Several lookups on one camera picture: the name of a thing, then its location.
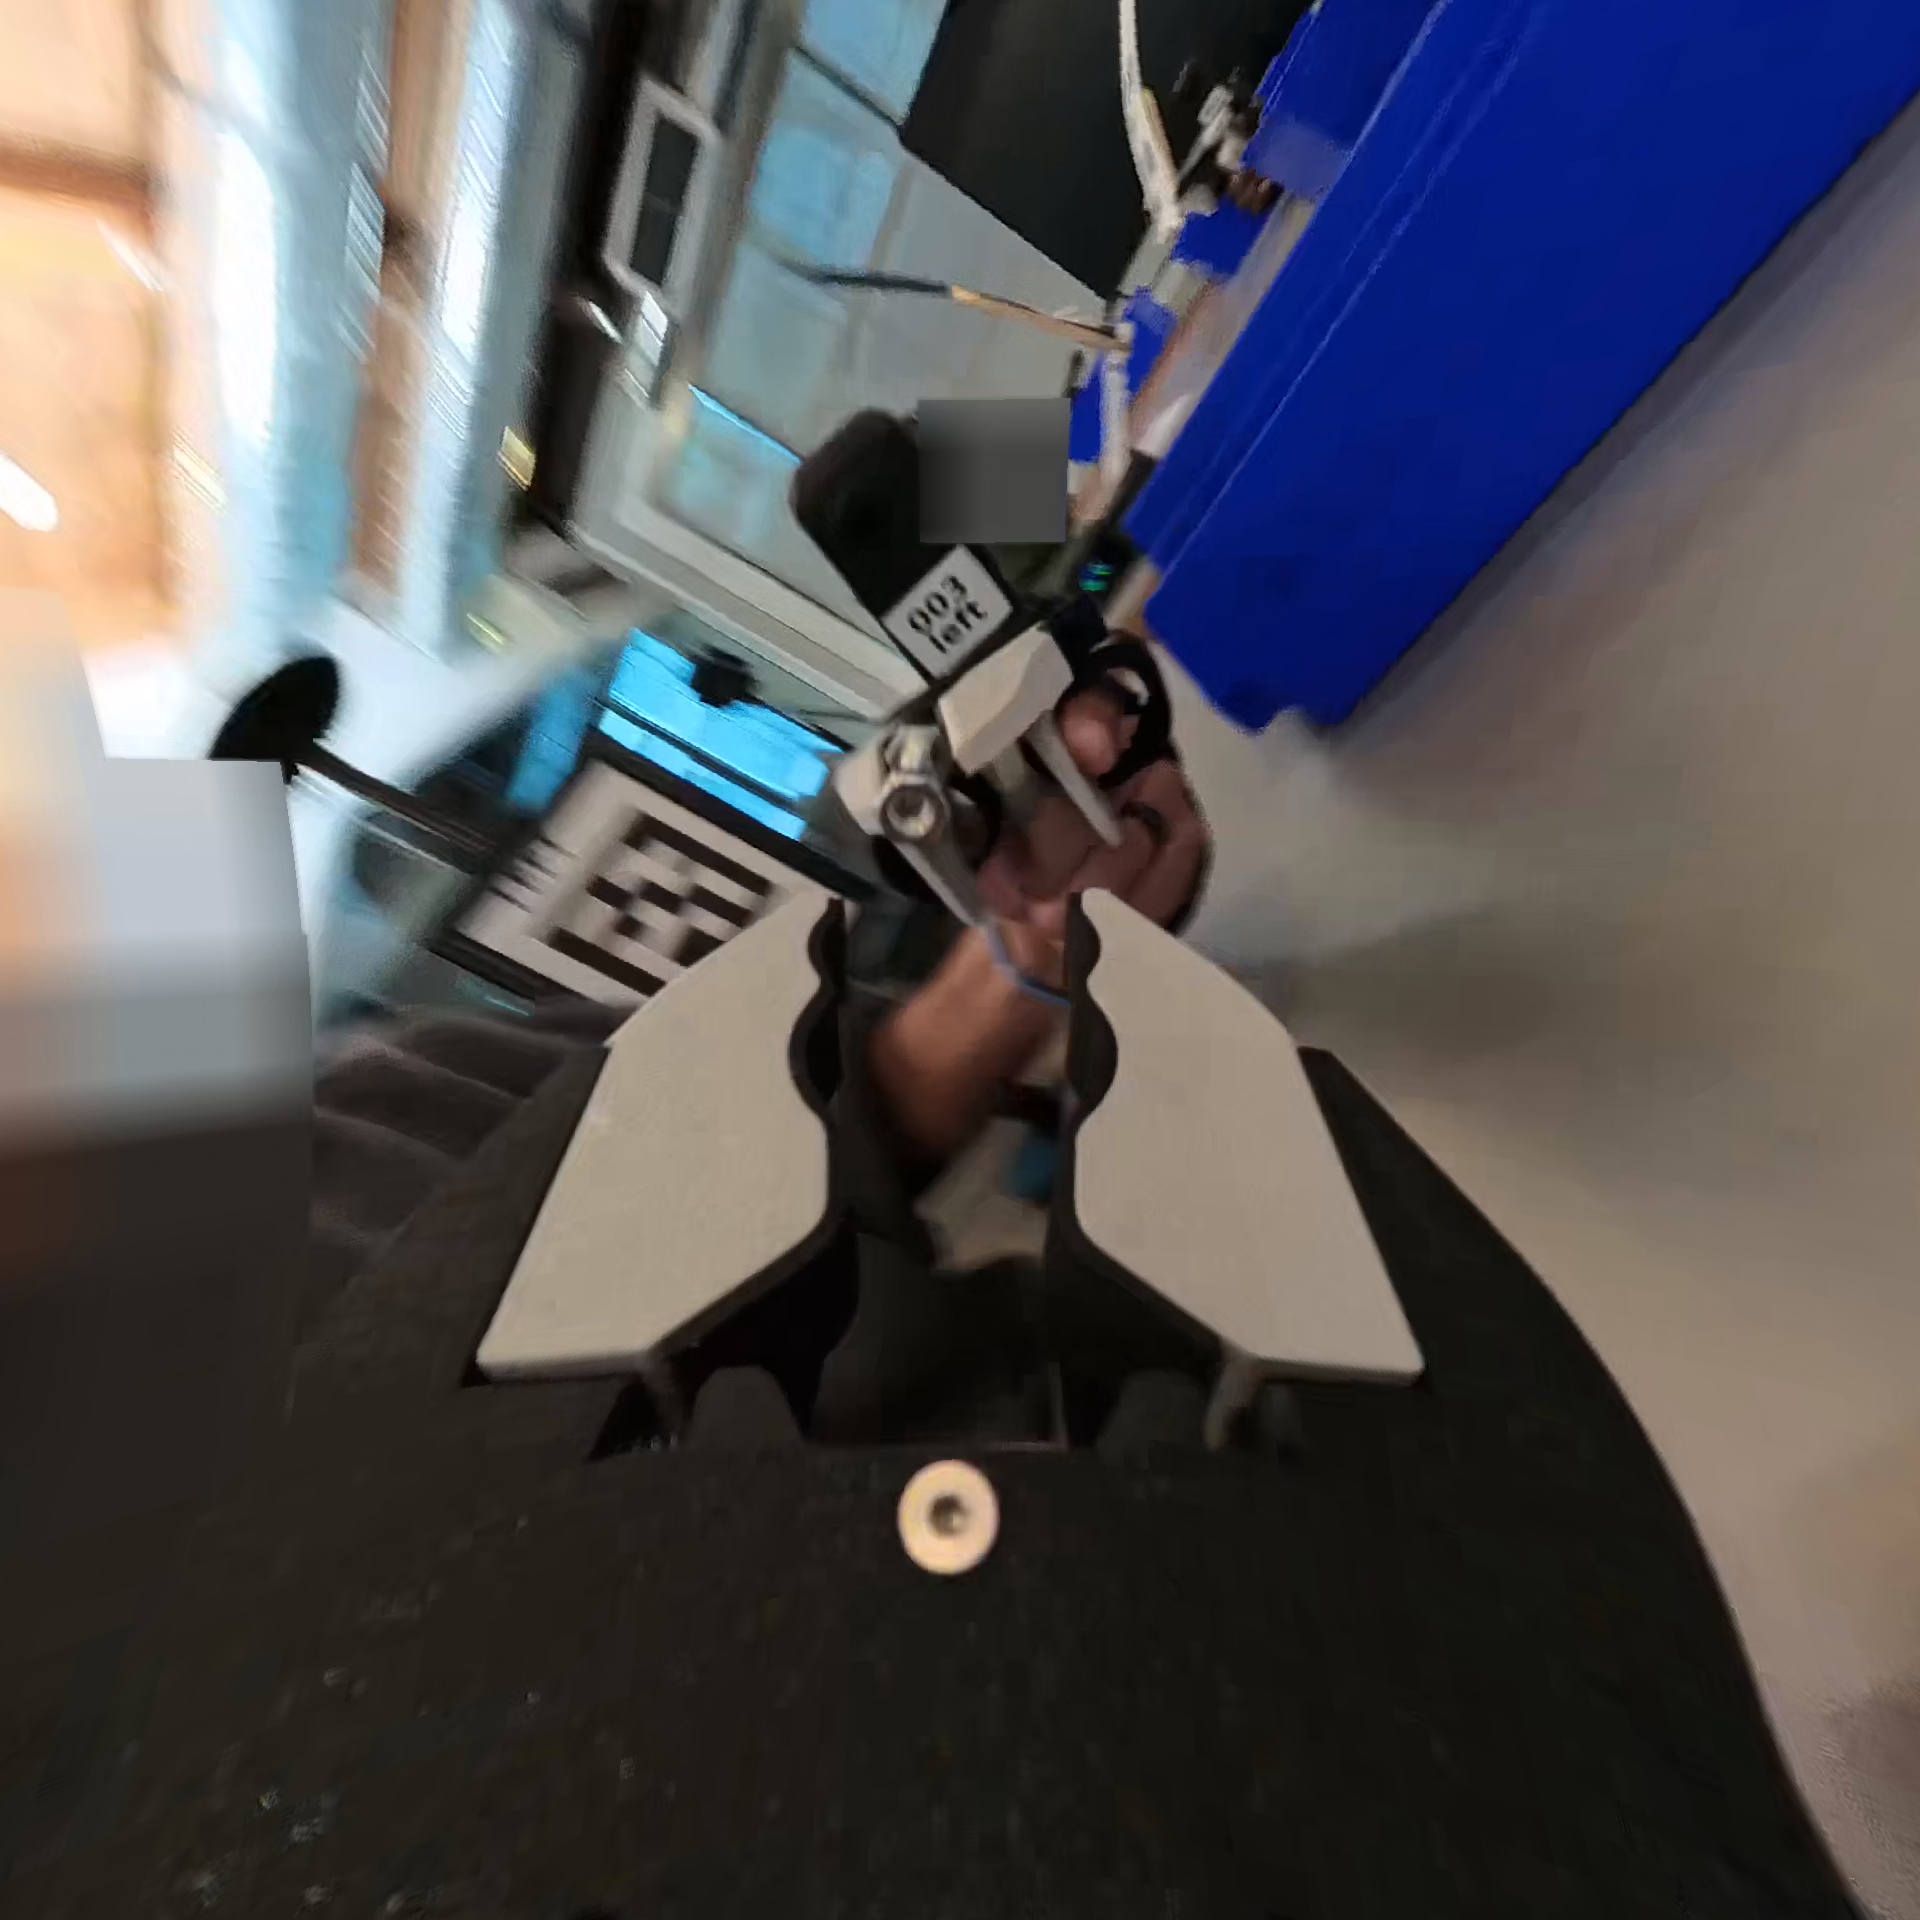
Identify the blue plastic bin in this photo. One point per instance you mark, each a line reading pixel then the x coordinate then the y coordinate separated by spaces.
pixel 1500 376

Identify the black monitor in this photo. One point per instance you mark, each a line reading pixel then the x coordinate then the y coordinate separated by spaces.
pixel 1051 121

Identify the person's torso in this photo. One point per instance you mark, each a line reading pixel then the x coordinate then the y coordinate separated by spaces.
pixel 419 1109

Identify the blue wristband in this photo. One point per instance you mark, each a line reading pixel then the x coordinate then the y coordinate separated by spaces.
pixel 1035 989

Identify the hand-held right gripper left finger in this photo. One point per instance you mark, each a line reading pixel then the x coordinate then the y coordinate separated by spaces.
pixel 673 1169

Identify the framed marker sign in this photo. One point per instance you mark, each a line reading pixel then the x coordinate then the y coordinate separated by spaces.
pixel 647 902

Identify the steel hex bolt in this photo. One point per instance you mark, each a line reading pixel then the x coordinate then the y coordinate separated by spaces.
pixel 914 764

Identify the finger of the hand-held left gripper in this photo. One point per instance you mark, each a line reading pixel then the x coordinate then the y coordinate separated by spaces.
pixel 858 796
pixel 997 698

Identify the grey desk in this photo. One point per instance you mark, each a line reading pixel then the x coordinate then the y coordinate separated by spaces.
pixel 1575 1051

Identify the wooden post black flag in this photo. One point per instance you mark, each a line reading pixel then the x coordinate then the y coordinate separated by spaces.
pixel 1035 311

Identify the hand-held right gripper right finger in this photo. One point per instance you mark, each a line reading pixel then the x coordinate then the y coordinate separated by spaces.
pixel 1244 1187

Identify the black tripod device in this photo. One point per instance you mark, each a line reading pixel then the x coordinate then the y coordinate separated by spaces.
pixel 279 704

